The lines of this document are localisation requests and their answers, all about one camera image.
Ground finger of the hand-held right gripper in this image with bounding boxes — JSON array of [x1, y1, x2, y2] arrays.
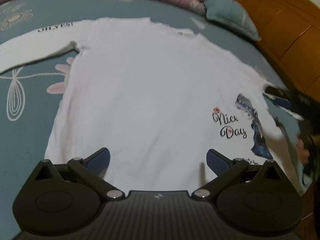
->
[[266, 95, 304, 120], [264, 86, 290, 99]]

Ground wooden headboard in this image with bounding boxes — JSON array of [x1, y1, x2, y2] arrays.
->
[[227, 0, 320, 100]]

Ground teal floral pillow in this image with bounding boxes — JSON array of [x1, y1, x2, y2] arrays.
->
[[204, 0, 262, 42]]

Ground person's right hand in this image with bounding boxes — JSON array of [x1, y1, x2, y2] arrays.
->
[[297, 135, 312, 165]]

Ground white printed long-sleeve shirt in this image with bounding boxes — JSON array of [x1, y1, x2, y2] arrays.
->
[[0, 17, 304, 198]]

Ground bed with teal floral sheet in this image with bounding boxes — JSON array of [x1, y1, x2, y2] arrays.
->
[[0, 0, 308, 230]]

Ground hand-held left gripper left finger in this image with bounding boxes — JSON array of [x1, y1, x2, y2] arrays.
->
[[34, 147, 125, 200]]

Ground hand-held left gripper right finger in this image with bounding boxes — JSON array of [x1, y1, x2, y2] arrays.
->
[[192, 149, 283, 200]]

